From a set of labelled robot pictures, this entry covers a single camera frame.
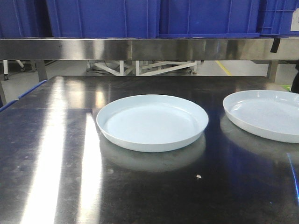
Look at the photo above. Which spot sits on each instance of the light blue plate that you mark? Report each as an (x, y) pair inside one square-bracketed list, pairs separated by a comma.
[(269, 114), (152, 123)]

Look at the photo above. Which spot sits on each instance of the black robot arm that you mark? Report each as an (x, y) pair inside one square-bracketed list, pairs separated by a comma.
[(295, 85)]

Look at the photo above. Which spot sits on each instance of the blue bin centre right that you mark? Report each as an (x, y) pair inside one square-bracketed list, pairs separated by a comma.
[(208, 18)]

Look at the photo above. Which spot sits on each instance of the blue bin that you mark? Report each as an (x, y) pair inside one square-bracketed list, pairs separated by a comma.
[(104, 18), (208, 18), (275, 16), (24, 19)]

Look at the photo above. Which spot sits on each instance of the blue bin centre left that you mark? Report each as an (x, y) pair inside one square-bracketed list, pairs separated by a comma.
[(104, 18)]

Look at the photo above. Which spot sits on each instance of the black tape strip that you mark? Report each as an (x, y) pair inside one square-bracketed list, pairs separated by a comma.
[(275, 45)]

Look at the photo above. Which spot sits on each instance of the green sticker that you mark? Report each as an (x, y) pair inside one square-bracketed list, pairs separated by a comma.
[(286, 87)]

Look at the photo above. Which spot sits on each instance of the blue bin far right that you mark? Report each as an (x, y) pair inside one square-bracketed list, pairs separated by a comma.
[(275, 16)]

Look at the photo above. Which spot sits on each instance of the blue bin far left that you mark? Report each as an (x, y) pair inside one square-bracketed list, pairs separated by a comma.
[(24, 19)]

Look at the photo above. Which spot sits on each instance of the white label on bin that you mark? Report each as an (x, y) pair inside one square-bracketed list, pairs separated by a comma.
[(295, 21)]

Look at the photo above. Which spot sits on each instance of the white metal frame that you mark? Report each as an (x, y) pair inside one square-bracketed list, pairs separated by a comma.
[(140, 68)]

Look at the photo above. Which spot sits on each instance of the steel shelf post left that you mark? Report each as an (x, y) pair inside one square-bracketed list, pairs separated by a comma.
[(41, 70)]

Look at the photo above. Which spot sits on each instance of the steel shelf post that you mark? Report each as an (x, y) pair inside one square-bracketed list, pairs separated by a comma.
[(41, 70), (272, 70)]

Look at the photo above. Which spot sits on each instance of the steel shelf post right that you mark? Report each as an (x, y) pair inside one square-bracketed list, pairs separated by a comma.
[(272, 70)]

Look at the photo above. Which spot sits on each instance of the steel upper shelf rail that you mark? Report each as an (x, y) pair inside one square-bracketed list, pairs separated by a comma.
[(148, 49)]

